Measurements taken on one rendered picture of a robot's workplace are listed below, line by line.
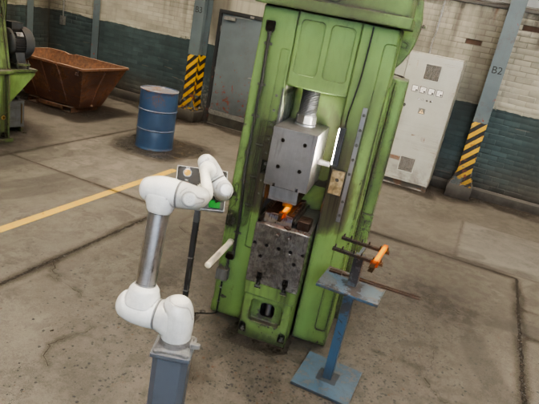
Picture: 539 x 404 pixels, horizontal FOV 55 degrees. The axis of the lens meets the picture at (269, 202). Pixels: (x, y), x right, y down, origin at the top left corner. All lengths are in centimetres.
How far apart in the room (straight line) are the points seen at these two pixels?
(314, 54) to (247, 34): 665
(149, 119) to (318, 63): 481
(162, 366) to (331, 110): 211
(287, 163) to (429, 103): 529
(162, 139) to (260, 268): 467
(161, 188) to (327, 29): 156
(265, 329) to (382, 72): 195
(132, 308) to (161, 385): 43
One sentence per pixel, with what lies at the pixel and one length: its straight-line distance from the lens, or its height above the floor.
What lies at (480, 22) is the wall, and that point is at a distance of 909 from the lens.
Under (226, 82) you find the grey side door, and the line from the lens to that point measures 1029.
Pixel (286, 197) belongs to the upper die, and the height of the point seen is 112.
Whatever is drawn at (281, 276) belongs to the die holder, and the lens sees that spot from 365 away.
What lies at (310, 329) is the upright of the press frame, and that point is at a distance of 402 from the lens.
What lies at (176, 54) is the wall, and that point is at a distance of 1081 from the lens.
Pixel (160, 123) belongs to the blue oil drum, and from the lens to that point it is 796.
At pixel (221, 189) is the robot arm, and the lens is 297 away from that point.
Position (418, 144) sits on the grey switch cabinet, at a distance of 860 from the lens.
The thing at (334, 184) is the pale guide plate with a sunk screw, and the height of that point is 126.
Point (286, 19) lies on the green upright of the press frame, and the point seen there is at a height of 223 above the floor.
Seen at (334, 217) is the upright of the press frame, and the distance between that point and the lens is 363.
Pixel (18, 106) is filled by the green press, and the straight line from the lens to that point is 830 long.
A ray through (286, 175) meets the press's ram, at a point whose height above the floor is 127.
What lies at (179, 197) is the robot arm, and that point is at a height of 138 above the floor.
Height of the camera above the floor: 225
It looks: 20 degrees down
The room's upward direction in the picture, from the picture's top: 11 degrees clockwise
